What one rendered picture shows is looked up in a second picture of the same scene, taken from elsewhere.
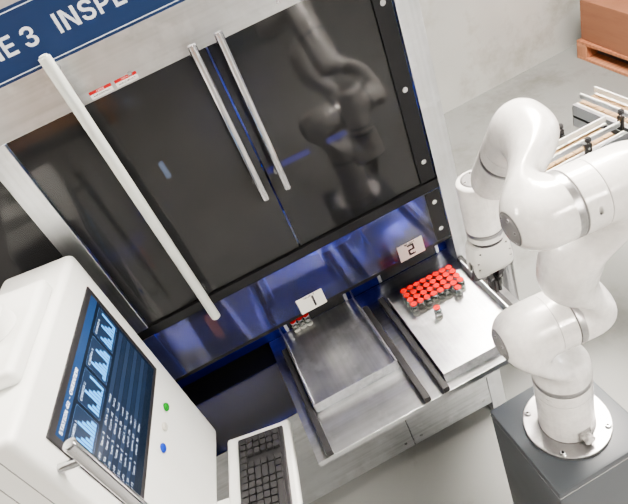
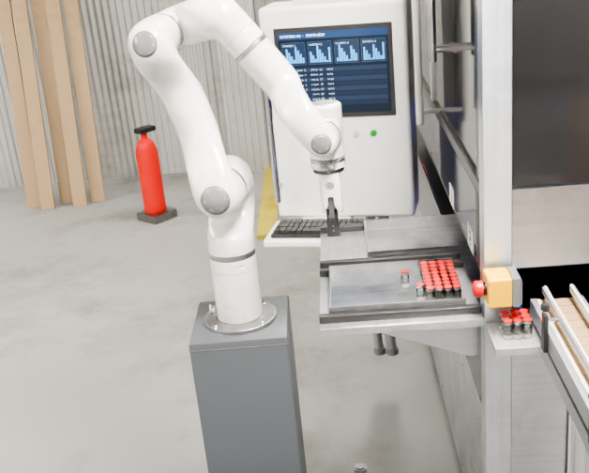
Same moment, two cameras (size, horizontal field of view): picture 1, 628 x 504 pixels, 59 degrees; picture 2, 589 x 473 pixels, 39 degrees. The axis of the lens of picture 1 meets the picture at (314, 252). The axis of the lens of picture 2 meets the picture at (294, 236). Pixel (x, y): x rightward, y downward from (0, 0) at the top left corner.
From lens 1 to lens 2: 2.59 m
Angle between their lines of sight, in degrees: 84
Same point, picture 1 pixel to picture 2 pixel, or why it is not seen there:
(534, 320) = not seen: hidden behind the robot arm
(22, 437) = (263, 15)
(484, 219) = not seen: hidden behind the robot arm
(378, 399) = (347, 251)
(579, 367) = (211, 231)
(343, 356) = (411, 243)
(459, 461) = not seen: outside the picture
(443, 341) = (373, 282)
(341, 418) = (347, 237)
